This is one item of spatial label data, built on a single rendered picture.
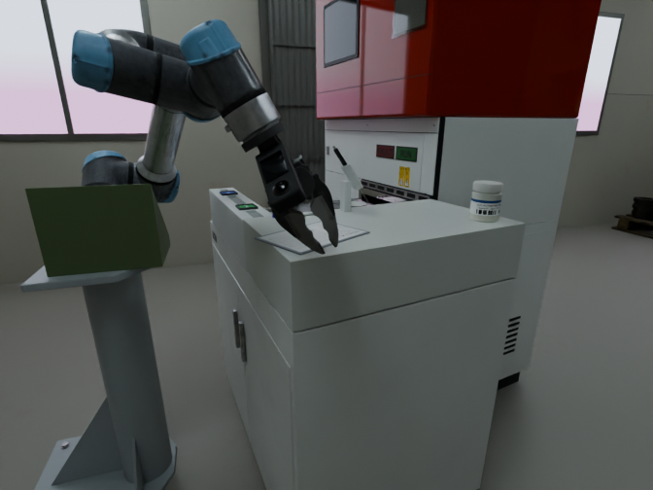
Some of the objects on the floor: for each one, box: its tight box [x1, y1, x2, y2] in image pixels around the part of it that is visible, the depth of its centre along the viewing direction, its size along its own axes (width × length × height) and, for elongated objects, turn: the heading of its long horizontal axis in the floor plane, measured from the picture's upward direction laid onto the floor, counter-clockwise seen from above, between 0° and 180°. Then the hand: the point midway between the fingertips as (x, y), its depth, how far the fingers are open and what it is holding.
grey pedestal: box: [20, 265, 177, 490], centre depth 120 cm, size 51×44×82 cm
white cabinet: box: [210, 222, 516, 490], centre depth 137 cm, size 64×96×82 cm, turn 26°
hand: (326, 245), depth 60 cm, fingers closed
